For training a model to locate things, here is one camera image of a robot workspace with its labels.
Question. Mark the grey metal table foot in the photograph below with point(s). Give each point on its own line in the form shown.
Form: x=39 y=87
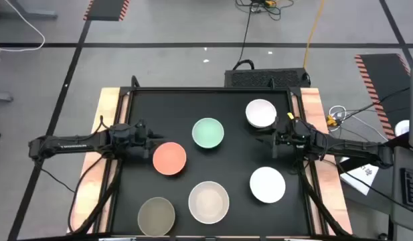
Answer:
x=28 y=14

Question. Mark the short grey metal foot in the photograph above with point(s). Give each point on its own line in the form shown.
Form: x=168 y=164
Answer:
x=1 y=97

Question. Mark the black keyboard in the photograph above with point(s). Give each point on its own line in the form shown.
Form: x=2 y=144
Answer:
x=412 y=187

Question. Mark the white bowl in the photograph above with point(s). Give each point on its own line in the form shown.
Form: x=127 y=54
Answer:
x=267 y=184

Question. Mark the small pale pink bowl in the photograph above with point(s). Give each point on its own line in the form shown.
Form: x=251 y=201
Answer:
x=260 y=113

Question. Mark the white round cup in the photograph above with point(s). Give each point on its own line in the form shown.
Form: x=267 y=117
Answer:
x=402 y=128

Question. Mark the black perforated computer case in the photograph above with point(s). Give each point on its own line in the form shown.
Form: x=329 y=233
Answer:
x=259 y=78

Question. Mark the white paper sheet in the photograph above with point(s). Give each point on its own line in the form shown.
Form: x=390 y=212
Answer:
x=360 y=177

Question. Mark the large black hazard-striped mat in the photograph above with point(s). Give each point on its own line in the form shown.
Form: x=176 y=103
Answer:
x=387 y=80

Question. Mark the small black hazard-striped mat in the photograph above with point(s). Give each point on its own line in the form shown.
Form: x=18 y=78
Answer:
x=105 y=9

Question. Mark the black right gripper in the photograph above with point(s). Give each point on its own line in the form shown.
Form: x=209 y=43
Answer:
x=293 y=135

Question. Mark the orange bowl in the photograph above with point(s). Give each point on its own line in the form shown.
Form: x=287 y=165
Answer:
x=169 y=158

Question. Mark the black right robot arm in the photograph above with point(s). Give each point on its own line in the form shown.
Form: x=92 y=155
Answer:
x=353 y=147

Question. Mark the black metal table frame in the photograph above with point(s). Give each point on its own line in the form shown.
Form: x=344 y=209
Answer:
x=209 y=89

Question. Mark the olive grey bowl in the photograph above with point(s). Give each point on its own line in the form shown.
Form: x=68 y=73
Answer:
x=156 y=216

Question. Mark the mint green bowl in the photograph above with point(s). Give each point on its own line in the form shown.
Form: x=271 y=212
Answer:
x=207 y=133

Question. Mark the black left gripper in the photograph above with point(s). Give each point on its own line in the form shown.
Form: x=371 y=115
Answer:
x=141 y=137

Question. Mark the large beige bowl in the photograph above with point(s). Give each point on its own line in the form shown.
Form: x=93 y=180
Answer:
x=209 y=202

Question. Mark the grey desk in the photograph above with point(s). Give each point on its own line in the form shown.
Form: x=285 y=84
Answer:
x=407 y=221

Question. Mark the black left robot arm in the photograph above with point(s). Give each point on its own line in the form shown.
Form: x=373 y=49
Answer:
x=69 y=145

